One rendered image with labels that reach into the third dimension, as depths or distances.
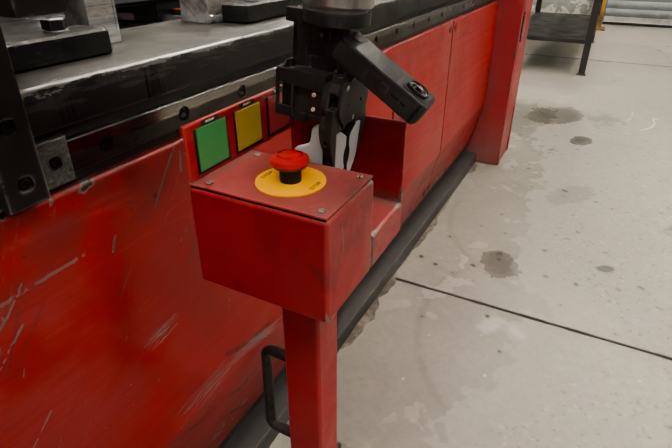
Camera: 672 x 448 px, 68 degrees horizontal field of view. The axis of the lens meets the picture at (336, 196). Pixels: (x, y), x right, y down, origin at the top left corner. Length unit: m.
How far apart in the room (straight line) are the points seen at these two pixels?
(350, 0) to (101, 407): 0.57
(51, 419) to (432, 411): 0.87
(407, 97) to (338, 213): 0.14
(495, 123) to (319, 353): 2.01
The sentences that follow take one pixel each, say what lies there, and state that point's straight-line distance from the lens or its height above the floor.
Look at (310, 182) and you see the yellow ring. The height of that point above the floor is 0.78.
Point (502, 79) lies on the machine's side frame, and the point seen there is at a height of 0.43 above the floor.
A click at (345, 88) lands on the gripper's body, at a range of 0.53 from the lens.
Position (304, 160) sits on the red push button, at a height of 0.81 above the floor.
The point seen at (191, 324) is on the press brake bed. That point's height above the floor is 0.48.
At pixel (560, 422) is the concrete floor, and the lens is 1.38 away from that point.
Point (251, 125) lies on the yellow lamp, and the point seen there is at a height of 0.81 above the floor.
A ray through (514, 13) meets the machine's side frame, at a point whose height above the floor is 0.71.
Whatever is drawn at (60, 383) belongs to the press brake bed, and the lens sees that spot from 0.68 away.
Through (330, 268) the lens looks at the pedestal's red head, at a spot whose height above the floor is 0.72.
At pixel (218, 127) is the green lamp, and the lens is 0.53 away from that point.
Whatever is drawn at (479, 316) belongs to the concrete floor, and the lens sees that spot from 1.59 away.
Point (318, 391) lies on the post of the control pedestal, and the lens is 0.71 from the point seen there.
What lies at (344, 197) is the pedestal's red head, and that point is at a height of 0.78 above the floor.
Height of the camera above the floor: 1.00
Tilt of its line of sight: 27 degrees down
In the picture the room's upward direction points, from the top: straight up
